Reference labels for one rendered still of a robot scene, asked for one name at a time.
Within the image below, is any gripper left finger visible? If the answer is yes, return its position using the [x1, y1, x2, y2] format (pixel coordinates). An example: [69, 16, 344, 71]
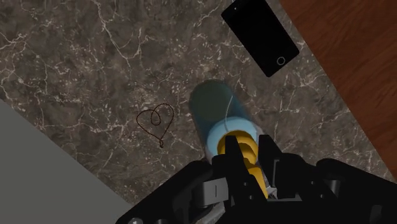
[115, 135, 262, 224]

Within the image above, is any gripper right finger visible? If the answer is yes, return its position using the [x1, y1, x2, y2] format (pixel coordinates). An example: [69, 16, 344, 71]
[258, 134, 397, 224]

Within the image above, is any blue bottle with yellow cap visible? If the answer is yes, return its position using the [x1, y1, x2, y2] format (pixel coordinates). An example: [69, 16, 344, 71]
[188, 79, 277, 200]

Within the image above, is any black smartphone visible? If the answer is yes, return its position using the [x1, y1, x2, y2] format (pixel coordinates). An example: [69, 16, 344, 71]
[220, 0, 300, 78]

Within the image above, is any thin brown bead necklace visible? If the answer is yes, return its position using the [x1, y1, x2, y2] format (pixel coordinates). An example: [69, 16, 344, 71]
[136, 102, 175, 148]

